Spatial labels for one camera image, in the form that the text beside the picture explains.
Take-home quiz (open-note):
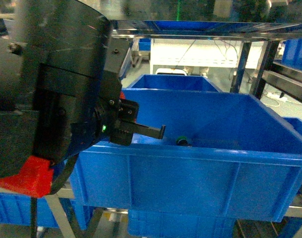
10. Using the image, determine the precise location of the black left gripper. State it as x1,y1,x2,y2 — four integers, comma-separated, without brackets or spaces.
70,70,166,149

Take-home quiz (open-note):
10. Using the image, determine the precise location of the green push button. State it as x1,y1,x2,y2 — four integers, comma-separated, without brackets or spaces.
176,136,192,147

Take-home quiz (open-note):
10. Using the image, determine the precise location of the blue bin behind target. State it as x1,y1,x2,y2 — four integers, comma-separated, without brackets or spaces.
126,74,221,92

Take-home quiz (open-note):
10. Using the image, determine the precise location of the blue bin lower rack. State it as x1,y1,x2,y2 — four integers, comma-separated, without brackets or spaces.
128,210,236,238

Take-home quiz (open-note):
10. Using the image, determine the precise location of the blue bin on left rack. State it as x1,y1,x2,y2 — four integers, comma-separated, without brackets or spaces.
70,89,302,221

